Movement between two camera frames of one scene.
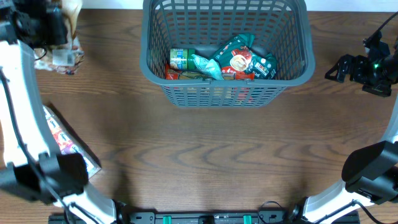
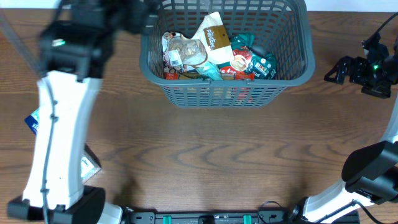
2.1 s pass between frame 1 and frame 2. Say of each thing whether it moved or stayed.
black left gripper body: moved
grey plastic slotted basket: stayed
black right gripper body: stayed
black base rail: stayed
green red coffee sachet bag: stayed
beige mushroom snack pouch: moved
